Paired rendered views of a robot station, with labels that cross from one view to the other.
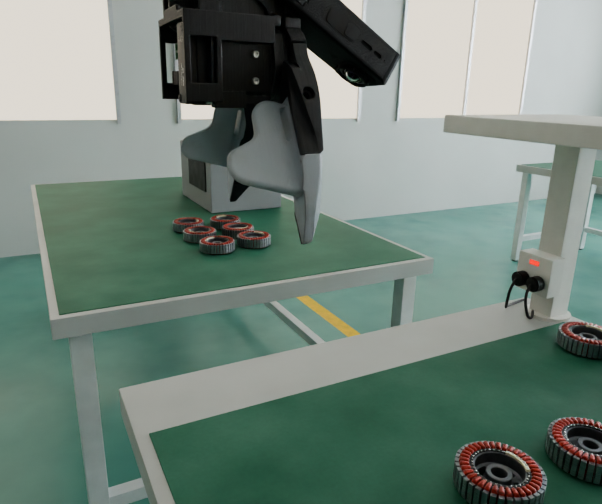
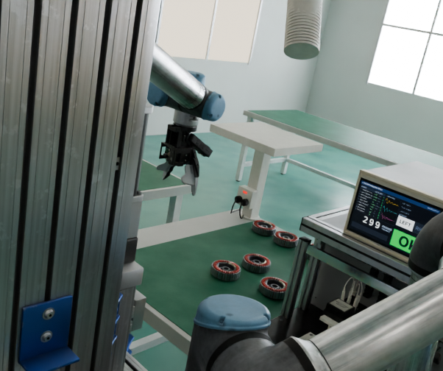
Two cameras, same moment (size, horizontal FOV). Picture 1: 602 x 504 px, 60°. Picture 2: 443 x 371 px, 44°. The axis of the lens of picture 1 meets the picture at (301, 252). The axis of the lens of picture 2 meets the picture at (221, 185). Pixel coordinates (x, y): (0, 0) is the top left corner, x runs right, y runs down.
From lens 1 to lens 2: 1.32 m
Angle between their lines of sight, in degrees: 21
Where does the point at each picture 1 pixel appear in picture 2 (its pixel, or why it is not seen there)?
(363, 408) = (174, 252)
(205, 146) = (162, 166)
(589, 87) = not seen: hidden behind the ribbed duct
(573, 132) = (260, 146)
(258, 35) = (188, 152)
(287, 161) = (191, 178)
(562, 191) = (258, 160)
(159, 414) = not seen: hidden behind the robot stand
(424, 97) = (176, 40)
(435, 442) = (203, 262)
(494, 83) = (232, 34)
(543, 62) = (269, 20)
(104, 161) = not seen: outside the picture
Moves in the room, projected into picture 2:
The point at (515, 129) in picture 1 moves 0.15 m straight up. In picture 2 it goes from (239, 138) to (246, 104)
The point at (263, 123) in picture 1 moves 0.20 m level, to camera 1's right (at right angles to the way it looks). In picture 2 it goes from (187, 170) to (249, 174)
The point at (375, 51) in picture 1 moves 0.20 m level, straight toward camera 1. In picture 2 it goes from (207, 151) to (220, 171)
